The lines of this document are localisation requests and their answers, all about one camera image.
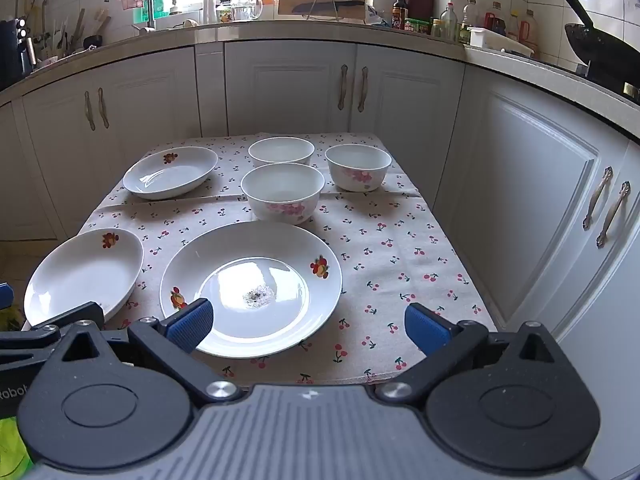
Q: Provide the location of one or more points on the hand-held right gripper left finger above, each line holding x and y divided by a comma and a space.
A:
192, 327

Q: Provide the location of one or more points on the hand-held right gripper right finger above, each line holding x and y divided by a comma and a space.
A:
429, 330

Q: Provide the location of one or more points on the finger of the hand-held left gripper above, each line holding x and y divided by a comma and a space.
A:
40, 340
4, 294

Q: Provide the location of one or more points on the oval white plate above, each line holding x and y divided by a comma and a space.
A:
80, 275
165, 177

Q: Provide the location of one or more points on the large round white plate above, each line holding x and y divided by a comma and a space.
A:
260, 260

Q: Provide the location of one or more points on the white floral bowl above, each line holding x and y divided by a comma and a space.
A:
282, 195
280, 152
357, 160

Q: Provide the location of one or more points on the yellow plastic bag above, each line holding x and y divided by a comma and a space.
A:
9, 317

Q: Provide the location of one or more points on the green plastic bag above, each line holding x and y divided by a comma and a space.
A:
10, 445

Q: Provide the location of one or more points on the cherry print tablecloth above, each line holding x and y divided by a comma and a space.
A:
380, 260

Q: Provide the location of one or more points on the black kitchen appliance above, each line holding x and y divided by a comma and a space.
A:
15, 55

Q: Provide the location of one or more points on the bunch of kitchen utensils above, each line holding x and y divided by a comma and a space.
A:
79, 22

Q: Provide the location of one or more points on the white plastic container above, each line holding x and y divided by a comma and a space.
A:
500, 40

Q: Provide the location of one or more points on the green seasoning box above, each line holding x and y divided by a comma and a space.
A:
417, 25

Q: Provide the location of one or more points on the clear bottle with red cap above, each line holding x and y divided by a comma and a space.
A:
449, 22

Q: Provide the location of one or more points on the dark red bottle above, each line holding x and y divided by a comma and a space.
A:
494, 21

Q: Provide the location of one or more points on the grey kitchen countertop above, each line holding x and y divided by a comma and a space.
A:
300, 30

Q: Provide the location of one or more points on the blue white plastic bag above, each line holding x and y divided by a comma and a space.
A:
379, 17

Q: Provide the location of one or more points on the printed glass jar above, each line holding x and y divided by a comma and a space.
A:
225, 11

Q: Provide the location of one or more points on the clear glass bottle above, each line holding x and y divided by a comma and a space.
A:
470, 12

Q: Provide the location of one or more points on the dark sauce bottle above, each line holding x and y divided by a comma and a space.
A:
399, 10

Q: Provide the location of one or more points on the steel faucet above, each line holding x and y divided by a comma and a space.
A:
148, 5

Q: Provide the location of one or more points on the clear glass pitcher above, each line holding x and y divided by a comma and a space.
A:
246, 7

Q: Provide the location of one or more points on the stack of white cups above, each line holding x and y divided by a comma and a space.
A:
209, 2

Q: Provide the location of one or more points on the black wok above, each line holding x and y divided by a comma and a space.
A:
605, 50

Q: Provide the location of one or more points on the black kitchen knife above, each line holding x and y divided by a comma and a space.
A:
325, 7

